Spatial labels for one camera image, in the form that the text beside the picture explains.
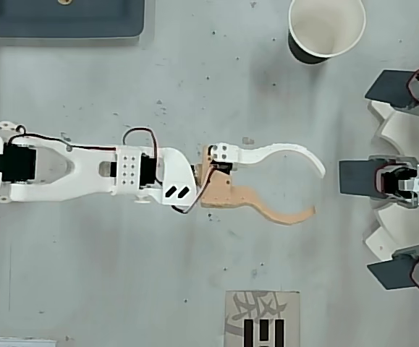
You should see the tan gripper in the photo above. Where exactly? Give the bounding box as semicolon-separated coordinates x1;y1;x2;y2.
193;142;326;226

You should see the black paper cup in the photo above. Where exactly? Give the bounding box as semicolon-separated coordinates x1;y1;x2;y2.
287;0;368;66

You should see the grey paddle pump unit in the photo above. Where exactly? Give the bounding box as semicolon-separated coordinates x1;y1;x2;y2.
338;155;419;210
364;60;419;116
366;244;419;301

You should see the cardboard trigram card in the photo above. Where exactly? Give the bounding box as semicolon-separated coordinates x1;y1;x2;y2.
224;288;301;347

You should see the dark grey tray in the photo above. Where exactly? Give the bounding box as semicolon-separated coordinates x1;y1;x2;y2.
0;0;147;39

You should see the flat white grey object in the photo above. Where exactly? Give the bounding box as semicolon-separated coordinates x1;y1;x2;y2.
0;337;56;347

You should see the red black gripper cable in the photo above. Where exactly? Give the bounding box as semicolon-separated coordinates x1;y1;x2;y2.
171;169;213;215

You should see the red black arm cable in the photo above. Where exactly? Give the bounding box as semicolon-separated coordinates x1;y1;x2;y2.
8;124;159;171

